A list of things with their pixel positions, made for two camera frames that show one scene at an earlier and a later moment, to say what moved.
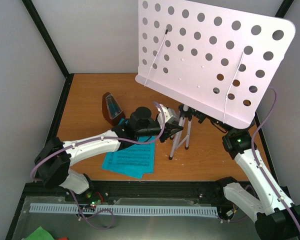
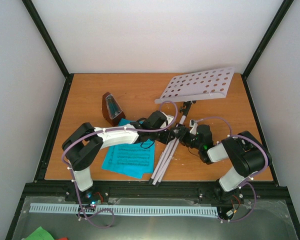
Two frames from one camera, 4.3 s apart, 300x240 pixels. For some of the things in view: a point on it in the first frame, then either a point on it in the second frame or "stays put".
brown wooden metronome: (112, 111) stays put
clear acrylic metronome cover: (114, 109) stays put
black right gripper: (200, 116) -> (182, 134)
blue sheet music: (107, 165) stays put
